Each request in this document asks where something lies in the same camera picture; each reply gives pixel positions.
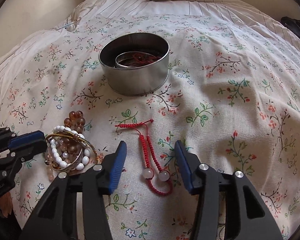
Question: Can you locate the red cord in tin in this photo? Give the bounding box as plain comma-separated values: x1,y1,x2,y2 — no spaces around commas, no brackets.
125,52,163,67

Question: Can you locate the floral bed sheet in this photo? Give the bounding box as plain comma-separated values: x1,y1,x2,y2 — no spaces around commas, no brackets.
0,12,300,240

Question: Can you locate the red braided cord bracelet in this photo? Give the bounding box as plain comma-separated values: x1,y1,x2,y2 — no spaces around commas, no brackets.
115,119,174,197

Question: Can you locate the gold bangle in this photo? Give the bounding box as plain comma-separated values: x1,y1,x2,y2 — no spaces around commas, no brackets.
45,130,99,172

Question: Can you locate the silver bangle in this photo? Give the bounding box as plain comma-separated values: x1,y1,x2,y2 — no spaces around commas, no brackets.
115,51,161,68

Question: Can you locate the black jacket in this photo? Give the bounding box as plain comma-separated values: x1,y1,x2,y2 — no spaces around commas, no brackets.
281,17,300,38

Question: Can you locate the amber bead bracelet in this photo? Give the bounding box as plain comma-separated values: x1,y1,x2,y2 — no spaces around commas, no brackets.
63,110,86,133

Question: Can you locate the white bead bracelet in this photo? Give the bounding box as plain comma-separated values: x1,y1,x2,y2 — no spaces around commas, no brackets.
48,125,91,170

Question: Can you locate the round metal tin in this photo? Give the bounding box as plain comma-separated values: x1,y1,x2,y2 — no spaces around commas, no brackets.
99,33,170,96

